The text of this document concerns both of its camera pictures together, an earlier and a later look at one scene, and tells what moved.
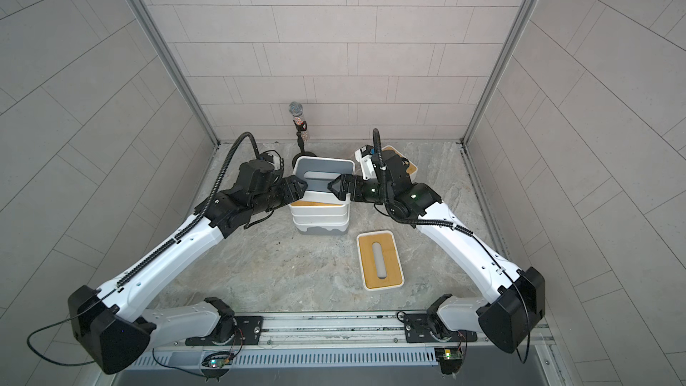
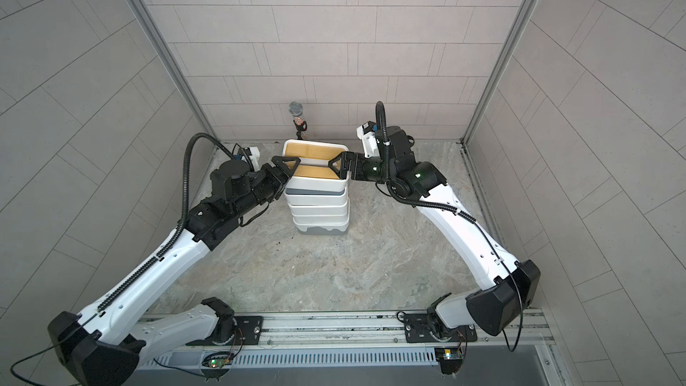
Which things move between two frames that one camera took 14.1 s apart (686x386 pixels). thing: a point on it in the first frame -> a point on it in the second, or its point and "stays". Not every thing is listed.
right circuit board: [450, 359] stays
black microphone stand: [296, 109] stays
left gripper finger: [295, 188] -> [278, 161]
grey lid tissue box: [320, 218] stays
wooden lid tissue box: [305, 207] stays
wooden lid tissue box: [380, 261] -> [313, 172]
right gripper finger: [341, 186] -> [345, 157]
